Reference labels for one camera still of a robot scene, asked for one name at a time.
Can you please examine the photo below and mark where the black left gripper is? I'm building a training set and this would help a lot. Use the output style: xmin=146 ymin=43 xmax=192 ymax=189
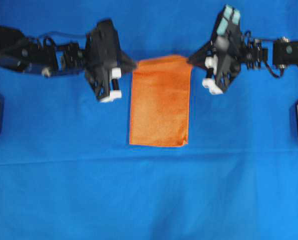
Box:
xmin=85 ymin=18 xmax=138 ymax=103

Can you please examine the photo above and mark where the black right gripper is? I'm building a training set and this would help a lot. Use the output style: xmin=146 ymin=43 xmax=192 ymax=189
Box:
xmin=187 ymin=27 xmax=245 ymax=96

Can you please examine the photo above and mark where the orange towel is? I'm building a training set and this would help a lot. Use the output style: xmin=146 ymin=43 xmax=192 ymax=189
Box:
xmin=129 ymin=55 xmax=192 ymax=147

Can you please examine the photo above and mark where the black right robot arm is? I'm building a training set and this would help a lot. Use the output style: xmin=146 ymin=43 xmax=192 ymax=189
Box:
xmin=188 ymin=30 xmax=298 ymax=95

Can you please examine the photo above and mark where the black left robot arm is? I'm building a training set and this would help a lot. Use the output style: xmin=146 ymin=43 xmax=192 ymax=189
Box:
xmin=0 ymin=19 xmax=137 ymax=103

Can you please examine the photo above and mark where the blue table cloth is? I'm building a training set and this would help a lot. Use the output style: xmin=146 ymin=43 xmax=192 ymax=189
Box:
xmin=0 ymin=0 xmax=298 ymax=240

